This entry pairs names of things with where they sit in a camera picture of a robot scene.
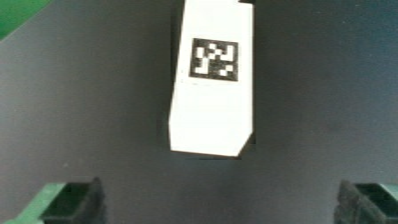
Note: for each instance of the white table leg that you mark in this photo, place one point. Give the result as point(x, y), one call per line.
point(211, 106)

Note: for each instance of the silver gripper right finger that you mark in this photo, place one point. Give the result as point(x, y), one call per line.
point(366, 203)

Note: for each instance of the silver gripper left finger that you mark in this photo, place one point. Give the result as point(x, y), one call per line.
point(66, 204)

